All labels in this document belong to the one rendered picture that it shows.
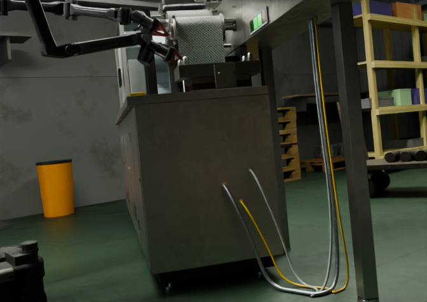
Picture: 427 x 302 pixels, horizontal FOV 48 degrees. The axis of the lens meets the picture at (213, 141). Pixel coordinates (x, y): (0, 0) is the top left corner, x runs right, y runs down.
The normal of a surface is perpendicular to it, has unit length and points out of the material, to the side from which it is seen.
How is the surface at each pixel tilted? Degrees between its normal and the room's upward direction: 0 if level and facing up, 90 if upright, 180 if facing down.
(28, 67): 90
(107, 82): 90
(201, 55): 90
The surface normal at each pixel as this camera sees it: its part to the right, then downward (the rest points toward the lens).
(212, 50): 0.22, 0.00
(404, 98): 0.65, -0.05
